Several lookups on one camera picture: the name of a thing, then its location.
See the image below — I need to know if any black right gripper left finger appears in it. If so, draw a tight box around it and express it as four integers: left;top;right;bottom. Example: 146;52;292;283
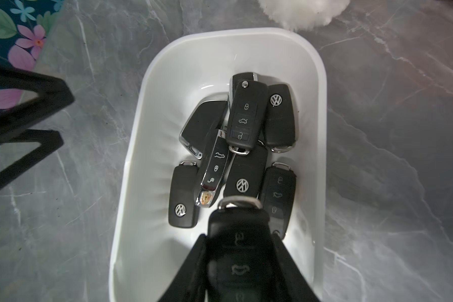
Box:
159;234;207;302

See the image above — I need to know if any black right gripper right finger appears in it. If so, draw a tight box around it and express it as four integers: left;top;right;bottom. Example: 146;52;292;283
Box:
271;234;320;302

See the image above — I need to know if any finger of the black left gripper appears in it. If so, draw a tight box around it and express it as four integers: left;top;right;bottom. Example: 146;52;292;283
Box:
0;66;75;145
0;129;65;201

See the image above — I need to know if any black key pair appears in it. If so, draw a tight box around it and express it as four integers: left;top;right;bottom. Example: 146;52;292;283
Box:
259;162;297;240
168;161;199;229

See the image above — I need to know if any black chrome key lowest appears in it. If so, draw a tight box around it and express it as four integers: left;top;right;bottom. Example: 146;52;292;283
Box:
193;129;232;208

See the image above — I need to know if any black shield-shaped car key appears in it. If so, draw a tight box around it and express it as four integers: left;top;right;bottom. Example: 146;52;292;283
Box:
179;98;229;160

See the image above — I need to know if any black flip key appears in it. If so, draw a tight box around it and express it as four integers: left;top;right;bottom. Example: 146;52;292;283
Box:
226;80;268;156

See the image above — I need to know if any white storage tray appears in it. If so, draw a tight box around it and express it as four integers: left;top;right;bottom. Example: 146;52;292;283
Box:
109;28;327;301

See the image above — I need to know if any white plush bear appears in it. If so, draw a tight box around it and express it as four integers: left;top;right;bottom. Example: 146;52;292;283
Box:
258;0;351;31

